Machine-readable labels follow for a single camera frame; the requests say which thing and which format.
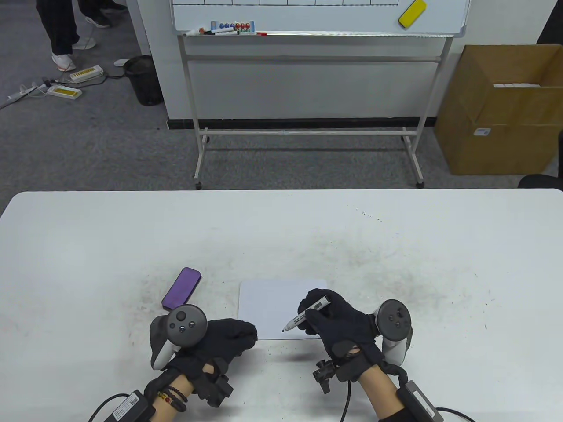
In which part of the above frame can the person's right hand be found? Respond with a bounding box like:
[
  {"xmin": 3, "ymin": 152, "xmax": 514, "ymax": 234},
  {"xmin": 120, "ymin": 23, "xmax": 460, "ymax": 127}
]
[{"xmin": 298, "ymin": 289, "xmax": 384, "ymax": 383}]

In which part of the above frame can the person's left hand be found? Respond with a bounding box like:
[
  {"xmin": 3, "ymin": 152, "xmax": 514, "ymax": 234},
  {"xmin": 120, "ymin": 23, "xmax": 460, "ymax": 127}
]
[{"xmin": 165, "ymin": 318, "xmax": 258, "ymax": 384}]

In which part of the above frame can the black white labelled marker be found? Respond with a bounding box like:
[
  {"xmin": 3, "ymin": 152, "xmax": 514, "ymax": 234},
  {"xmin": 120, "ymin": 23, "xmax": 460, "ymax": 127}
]
[{"xmin": 281, "ymin": 295, "xmax": 333, "ymax": 334}]

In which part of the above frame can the small white whiteboard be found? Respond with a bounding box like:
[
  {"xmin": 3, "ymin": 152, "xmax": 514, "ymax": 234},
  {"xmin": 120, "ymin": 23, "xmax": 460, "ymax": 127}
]
[{"xmin": 238, "ymin": 278, "xmax": 329, "ymax": 341}]

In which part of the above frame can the purple black eraser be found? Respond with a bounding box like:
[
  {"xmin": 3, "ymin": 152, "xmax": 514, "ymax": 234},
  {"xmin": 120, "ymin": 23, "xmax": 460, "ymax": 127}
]
[{"xmin": 161, "ymin": 267, "xmax": 202, "ymax": 311}]

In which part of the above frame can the person's right forearm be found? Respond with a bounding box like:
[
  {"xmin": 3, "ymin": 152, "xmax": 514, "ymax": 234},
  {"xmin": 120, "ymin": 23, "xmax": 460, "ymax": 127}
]
[{"xmin": 358, "ymin": 367, "xmax": 410, "ymax": 422}]

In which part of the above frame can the person's left forearm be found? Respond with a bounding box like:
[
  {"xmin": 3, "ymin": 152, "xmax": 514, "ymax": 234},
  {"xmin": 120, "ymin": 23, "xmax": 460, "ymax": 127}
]
[{"xmin": 150, "ymin": 374, "xmax": 197, "ymax": 422}]

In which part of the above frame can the large standing whiteboard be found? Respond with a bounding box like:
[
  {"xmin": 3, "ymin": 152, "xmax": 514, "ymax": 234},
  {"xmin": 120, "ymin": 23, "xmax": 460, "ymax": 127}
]
[{"xmin": 169, "ymin": 0, "xmax": 471, "ymax": 190}]

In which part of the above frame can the black labelled wrist box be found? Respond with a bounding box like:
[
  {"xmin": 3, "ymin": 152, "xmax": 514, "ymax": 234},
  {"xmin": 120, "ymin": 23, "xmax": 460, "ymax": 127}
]
[
  {"xmin": 398, "ymin": 380, "xmax": 445, "ymax": 422},
  {"xmin": 103, "ymin": 390, "xmax": 157, "ymax": 422}
]

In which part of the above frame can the brown cardboard box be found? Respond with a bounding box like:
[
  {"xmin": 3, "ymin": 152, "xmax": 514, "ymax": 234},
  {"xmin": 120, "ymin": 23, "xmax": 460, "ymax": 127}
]
[{"xmin": 435, "ymin": 44, "xmax": 563, "ymax": 176}]

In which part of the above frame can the black mesh trash bin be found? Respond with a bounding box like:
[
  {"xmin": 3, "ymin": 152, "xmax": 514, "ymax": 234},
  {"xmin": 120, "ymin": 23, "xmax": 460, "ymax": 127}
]
[{"xmin": 123, "ymin": 55, "xmax": 164, "ymax": 106}]

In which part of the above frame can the white yellow power strip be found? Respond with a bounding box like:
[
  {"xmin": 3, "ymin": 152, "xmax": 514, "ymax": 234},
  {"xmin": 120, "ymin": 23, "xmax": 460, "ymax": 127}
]
[
  {"xmin": 46, "ymin": 85, "xmax": 83, "ymax": 100},
  {"xmin": 69, "ymin": 65, "xmax": 104, "ymax": 84}
]

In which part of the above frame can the pack of coloured magnets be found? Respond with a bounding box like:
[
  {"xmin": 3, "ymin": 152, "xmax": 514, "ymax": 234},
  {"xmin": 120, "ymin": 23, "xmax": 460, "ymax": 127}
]
[{"xmin": 210, "ymin": 20, "xmax": 256, "ymax": 34}]

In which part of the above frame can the yellow board eraser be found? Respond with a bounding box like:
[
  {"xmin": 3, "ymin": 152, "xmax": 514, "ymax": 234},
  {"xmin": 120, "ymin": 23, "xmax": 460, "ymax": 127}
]
[{"xmin": 398, "ymin": 0, "xmax": 428, "ymax": 30}]

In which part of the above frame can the black door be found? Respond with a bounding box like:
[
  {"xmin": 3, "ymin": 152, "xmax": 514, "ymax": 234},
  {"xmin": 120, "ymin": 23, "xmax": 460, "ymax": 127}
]
[{"xmin": 537, "ymin": 0, "xmax": 563, "ymax": 45}]

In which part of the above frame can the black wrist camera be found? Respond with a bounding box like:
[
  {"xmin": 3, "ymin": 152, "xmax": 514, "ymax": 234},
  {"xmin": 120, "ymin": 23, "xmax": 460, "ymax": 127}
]
[
  {"xmin": 196, "ymin": 358, "xmax": 234, "ymax": 408},
  {"xmin": 313, "ymin": 359, "xmax": 339, "ymax": 395}
]

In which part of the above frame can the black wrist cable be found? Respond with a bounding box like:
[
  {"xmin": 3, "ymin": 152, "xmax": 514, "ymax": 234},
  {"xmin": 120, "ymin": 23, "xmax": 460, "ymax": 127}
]
[
  {"xmin": 88, "ymin": 393, "xmax": 133, "ymax": 422},
  {"xmin": 341, "ymin": 380, "xmax": 478, "ymax": 422}
]

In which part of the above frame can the beaded bracelet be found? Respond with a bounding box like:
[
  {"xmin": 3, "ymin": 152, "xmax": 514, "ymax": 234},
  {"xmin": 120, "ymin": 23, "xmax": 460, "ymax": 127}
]
[{"xmin": 157, "ymin": 386, "xmax": 189, "ymax": 413}]

